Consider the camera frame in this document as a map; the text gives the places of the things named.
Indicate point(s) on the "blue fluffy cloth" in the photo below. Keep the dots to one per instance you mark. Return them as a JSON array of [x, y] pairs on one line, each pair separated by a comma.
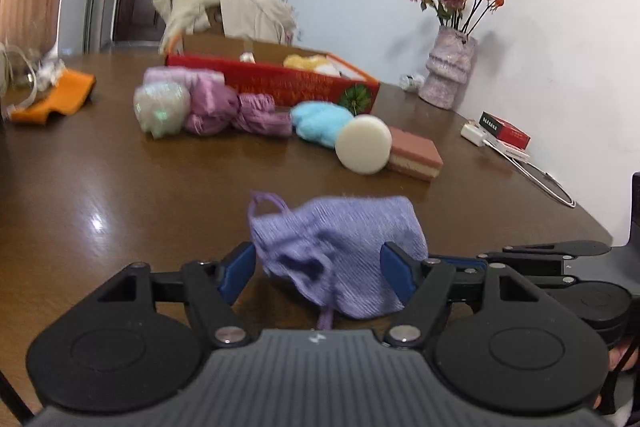
[[320, 122]]

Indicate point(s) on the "iridescent mesh bath pouf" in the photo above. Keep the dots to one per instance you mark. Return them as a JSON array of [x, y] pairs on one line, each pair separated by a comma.
[[160, 109]]

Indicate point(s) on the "purple mesh cloth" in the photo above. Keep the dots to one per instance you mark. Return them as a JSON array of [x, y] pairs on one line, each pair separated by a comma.
[[350, 232]]

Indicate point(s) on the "pink layered sponge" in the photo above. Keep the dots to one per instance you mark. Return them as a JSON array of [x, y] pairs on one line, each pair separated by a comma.
[[417, 154]]

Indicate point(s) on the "brown cardboard box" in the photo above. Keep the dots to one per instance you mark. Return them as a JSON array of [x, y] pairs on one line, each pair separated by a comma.
[[215, 21]]

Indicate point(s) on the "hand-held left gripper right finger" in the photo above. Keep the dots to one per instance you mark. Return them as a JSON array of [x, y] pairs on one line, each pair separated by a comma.
[[397, 277]]

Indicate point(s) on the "purple satin cloth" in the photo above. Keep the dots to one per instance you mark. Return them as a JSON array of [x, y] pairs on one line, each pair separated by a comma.
[[225, 109]]

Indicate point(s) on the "white flat box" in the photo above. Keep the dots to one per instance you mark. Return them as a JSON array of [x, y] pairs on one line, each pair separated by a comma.
[[515, 152]]

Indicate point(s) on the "pink textured vase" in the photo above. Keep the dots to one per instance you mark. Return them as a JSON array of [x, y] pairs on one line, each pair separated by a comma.
[[447, 67]]

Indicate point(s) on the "beige clothes pile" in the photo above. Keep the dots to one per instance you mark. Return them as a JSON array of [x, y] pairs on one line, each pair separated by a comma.
[[250, 14]]

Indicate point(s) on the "white charger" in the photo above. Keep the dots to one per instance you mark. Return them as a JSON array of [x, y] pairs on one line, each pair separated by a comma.
[[472, 133]]

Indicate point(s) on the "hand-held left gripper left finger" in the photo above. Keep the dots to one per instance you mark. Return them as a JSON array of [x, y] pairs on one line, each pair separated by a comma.
[[237, 274]]

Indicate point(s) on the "person's right hand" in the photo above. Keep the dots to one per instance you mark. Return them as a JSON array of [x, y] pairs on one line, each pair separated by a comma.
[[625, 357]]

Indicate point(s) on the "lilac fluffy headband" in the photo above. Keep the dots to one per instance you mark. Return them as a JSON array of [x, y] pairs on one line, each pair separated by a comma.
[[185, 78]]

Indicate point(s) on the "orange cloth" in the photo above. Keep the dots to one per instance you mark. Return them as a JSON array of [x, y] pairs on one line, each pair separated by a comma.
[[60, 99]]

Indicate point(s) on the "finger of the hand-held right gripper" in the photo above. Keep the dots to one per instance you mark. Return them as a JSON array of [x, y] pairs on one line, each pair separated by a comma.
[[465, 264], [555, 249]]

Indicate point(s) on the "white round sponge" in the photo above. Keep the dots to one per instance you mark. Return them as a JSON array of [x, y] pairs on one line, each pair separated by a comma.
[[363, 144]]

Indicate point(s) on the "red cardboard box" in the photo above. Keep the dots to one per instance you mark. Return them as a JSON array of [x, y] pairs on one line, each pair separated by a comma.
[[300, 84]]

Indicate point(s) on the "red small box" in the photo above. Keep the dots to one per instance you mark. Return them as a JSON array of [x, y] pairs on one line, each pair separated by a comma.
[[505, 129]]

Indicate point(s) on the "pink suitcase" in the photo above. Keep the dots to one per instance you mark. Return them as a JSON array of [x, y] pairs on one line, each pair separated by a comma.
[[30, 2]]

